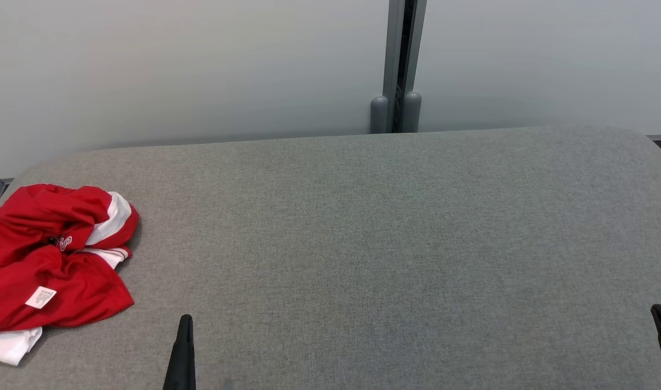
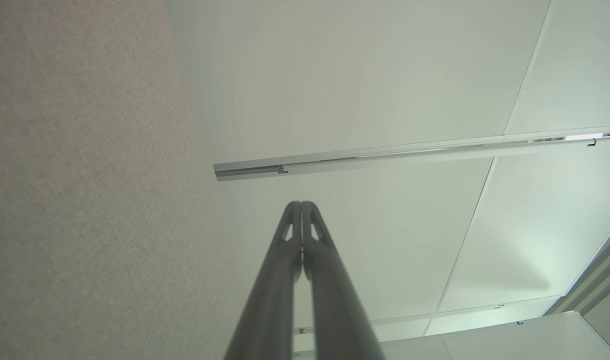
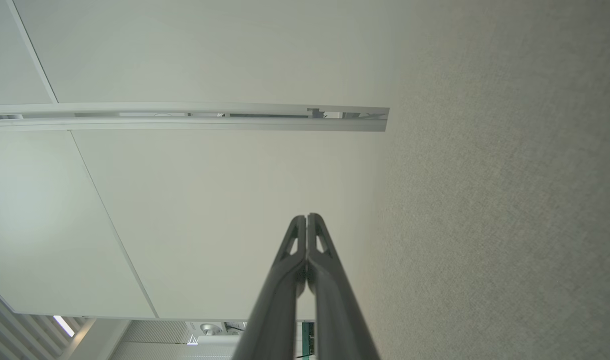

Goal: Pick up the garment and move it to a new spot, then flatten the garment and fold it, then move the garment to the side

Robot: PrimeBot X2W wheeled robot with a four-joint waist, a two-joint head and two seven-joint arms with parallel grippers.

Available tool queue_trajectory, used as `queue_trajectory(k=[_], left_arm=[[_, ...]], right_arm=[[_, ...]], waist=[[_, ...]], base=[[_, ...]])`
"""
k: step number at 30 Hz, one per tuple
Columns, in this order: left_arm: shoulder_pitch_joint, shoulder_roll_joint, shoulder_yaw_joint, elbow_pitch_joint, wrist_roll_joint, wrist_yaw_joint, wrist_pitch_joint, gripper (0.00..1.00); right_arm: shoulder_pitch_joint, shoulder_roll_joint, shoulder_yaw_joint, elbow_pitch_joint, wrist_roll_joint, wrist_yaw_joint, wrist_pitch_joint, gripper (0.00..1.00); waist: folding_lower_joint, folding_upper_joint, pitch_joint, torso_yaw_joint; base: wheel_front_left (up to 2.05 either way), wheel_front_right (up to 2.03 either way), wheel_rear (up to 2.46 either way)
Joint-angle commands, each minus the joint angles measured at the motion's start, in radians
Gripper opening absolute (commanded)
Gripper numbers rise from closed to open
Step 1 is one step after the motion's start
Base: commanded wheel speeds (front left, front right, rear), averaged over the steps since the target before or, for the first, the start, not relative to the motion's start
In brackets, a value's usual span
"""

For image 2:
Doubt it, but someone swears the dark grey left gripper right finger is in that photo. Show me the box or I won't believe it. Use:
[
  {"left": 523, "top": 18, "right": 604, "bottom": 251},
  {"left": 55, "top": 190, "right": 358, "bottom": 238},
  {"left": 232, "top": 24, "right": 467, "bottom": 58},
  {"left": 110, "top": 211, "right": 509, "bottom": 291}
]
[{"left": 303, "top": 201, "right": 386, "bottom": 360}]

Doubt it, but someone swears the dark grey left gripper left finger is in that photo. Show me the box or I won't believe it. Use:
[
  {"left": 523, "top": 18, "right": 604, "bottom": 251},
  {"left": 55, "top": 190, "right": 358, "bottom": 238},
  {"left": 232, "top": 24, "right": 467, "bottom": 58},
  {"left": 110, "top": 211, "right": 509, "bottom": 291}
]
[{"left": 224, "top": 201, "right": 303, "bottom": 360}]

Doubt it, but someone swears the grey metal ceiling frame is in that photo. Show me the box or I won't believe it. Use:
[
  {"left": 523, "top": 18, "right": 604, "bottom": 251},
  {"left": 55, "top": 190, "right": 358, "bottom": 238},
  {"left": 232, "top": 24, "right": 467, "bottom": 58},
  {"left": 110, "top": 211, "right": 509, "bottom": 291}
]
[{"left": 541, "top": 215, "right": 610, "bottom": 317}]

